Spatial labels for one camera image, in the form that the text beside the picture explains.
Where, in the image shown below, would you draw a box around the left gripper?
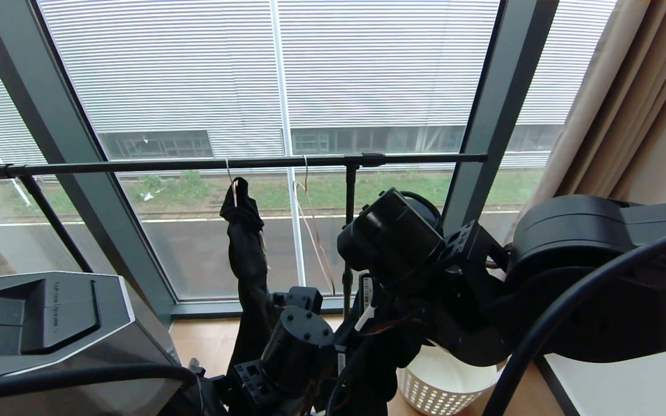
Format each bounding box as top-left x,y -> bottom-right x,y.
309,346 -> 362,412

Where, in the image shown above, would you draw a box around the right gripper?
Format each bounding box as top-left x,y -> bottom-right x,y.
351,273 -> 433,347

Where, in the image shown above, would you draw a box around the black garment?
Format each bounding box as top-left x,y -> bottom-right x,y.
324,315 -> 427,416

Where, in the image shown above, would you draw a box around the black shorts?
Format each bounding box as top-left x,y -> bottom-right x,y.
219,177 -> 280,376

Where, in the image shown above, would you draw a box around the pink clothes hanger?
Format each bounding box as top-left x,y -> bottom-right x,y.
224,158 -> 242,210
293,154 -> 337,297

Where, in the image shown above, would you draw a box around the white laundry basket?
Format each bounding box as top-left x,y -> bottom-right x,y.
395,341 -> 502,416

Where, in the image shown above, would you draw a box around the black clothes rack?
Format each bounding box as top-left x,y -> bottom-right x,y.
0,153 -> 489,320

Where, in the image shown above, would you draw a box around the window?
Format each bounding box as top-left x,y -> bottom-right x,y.
0,0 -> 617,318

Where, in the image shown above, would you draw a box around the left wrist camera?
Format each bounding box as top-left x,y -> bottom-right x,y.
271,285 -> 324,316

